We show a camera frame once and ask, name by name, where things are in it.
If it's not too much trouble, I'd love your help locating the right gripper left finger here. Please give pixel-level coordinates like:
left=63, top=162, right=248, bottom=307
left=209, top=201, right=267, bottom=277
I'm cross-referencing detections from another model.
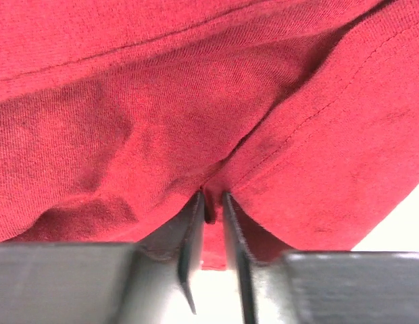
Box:
left=0, top=192, right=205, bottom=323

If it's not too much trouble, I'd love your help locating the dark red t shirt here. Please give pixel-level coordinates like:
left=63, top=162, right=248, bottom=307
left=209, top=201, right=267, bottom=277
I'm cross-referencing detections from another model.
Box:
left=0, top=1, right=419, bottom=269

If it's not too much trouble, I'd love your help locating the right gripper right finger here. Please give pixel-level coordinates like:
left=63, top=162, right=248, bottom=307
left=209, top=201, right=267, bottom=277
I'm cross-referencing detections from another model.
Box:
left=222, top=193, right=419, bottom=323

